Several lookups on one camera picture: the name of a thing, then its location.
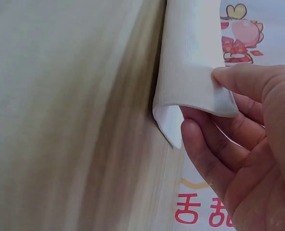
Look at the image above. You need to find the person's right hand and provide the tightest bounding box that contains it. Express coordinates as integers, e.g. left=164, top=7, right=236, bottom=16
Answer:
left=180, top=63, right=285, bottom=231

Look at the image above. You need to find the white cloth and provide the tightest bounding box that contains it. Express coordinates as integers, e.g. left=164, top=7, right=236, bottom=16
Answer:
left=152, top=0, right=240, bottom=149

